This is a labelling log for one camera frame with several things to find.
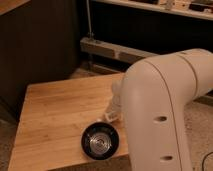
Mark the small clear plastic bottle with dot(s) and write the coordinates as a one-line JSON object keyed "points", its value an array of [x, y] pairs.
{"points": [[110, 115]]}

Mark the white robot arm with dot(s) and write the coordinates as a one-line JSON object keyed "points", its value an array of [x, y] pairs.
{"points": [[154, 93]]}

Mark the black ceramic bowl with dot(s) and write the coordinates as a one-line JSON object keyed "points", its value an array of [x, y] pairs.
{"points": [[100, 141]]}

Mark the grey concrete block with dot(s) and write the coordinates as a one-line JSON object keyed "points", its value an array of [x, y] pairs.
{"points": [[113, 51]]}

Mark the wooden table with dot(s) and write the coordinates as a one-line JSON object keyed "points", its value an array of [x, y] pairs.
{"points": [[53, 117]]}

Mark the metal pole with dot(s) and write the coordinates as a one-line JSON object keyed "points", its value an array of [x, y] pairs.
{"points": [[90, 32]]}

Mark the white shelf with items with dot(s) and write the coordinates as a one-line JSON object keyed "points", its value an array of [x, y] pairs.
{"points": [[200, 9]]}

